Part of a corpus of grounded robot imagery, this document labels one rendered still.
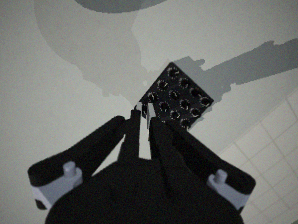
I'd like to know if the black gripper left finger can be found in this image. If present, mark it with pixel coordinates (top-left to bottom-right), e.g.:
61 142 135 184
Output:
27 102 142 211

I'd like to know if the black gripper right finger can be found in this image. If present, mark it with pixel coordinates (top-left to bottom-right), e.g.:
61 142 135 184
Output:
146 103 256 214

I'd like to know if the black knob box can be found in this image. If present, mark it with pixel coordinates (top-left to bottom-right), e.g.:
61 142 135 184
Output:
139 62 214 130

